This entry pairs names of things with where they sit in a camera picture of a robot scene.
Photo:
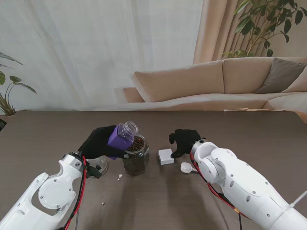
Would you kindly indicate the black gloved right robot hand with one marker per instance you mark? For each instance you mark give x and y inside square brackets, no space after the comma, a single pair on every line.
[187,141]

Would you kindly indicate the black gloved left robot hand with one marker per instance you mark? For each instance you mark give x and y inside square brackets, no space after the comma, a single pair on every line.
[98,143]

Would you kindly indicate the purple square coffee jar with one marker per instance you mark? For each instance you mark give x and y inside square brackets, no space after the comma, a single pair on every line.
[117,140]

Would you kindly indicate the clear glass jar lid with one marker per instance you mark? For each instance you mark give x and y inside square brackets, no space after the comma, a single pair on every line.
[103,165]

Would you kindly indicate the white square jar lid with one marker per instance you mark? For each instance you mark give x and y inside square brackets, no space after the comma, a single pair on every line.
[166,157]

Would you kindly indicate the glass jar of coffee beans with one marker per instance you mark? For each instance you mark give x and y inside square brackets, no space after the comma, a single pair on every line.
[136,163]

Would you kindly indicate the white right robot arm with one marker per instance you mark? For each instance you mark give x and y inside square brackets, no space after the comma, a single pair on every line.
[239,179]

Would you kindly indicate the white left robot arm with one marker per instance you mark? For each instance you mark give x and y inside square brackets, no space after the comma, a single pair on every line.
[50,194]

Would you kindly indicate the white plastic measuring spoon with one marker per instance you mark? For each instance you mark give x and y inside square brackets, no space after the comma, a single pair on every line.
[185,167]

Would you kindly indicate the beige sofa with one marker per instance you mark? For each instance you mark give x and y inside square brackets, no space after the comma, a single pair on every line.
[192,83]

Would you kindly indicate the white sheer curtain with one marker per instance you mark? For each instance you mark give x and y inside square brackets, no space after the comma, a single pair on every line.
[84,52]

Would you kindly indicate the black flat device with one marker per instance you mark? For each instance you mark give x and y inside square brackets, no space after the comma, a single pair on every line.
[2,124]

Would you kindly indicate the broad leaf green houseplant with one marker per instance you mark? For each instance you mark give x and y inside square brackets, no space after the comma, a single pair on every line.
[7,105]

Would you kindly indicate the grey sofa cushion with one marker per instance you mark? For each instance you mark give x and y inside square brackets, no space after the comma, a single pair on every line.
[280,76]

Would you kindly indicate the beige pleated curtain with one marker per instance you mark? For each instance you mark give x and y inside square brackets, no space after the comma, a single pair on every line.
[216,31]

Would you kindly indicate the beige sofa cushion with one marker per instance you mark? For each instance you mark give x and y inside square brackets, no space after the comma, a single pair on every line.
[298,85]

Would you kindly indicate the tall dark green leafy plant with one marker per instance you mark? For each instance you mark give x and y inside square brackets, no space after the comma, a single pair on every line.
[254,24]

